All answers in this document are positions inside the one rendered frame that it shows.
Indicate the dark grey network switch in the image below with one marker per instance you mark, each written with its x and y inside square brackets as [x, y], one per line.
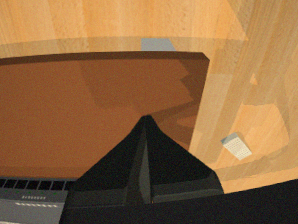
[32, 200]

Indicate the grey ridged wedge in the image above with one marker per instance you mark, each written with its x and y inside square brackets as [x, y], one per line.
[236, 146]

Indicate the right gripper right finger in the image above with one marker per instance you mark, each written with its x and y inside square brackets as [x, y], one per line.
[176, 174]

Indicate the brown wooden stand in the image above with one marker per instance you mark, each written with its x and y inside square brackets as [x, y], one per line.
[61, 113]

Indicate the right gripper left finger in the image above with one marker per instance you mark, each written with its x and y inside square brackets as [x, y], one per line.
[115, 178]

